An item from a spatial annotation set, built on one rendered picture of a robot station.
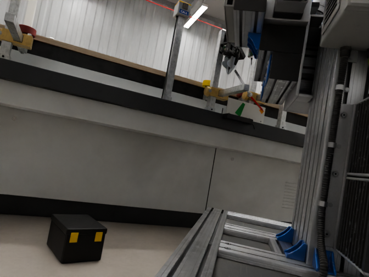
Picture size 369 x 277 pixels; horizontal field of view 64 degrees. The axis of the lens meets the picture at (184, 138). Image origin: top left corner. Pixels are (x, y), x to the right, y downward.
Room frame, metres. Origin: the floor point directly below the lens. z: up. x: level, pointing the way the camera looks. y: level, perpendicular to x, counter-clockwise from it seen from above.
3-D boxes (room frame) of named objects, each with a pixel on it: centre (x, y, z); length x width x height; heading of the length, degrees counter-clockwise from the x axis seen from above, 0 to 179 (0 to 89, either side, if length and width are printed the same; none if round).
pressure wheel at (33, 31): (1.39, 0.83, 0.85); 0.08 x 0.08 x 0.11
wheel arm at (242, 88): (1.59, -0.17, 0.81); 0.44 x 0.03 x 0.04; 23
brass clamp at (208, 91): (1.63, -0.13, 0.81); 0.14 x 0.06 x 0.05; 113
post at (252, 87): (1.72, -0.34, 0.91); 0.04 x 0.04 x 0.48; 23
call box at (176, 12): (1.52, 0.13, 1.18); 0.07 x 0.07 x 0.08; 23
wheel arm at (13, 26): (1.21, 0.76, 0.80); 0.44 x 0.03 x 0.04; 23
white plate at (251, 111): (1.69, -0.32, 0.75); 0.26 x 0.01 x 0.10; 113
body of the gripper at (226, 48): (1.55, -0.16, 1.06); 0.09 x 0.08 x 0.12; 133
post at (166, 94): (1.52, 0.13, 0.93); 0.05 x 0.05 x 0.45; 23
